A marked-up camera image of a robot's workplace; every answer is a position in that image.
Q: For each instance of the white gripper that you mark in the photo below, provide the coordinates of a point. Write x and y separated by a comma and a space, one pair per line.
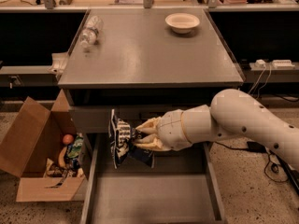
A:
172, 130

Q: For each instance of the blue chip bag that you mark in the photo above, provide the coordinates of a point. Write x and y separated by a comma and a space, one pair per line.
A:
121, 138

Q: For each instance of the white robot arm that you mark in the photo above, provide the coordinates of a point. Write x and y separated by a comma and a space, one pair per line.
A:
231, 113

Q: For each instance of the open middle grey drawer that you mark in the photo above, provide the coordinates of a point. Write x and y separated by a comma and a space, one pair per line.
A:
181, 188

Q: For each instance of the closed upper grey drawer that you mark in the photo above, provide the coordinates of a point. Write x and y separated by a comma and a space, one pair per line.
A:
95, 118

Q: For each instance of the grey metal drawer cabinet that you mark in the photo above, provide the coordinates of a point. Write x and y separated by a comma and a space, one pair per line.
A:
139, 60

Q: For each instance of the green snack bag in box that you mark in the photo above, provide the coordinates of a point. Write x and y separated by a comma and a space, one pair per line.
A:
74, 149

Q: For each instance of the orange fruit in box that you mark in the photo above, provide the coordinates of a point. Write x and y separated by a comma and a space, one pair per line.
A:
68, 139

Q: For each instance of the banana in box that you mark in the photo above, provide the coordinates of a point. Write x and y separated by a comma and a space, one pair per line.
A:
61, 161

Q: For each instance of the black power adapter on floor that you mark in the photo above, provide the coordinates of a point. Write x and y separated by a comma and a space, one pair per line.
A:
255, 147

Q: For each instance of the white paper bowl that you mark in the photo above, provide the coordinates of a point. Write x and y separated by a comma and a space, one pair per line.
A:
182, 23

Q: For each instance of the clear plastic water bottle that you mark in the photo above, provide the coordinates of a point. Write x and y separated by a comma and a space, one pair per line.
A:
90, 34

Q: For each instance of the open cardboard box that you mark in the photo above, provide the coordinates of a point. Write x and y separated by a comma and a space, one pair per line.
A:
34, 138

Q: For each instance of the white power strip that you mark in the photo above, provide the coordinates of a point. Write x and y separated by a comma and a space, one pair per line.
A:
277, 64

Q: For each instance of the black bar on floor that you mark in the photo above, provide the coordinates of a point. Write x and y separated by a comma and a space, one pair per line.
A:
291, 173

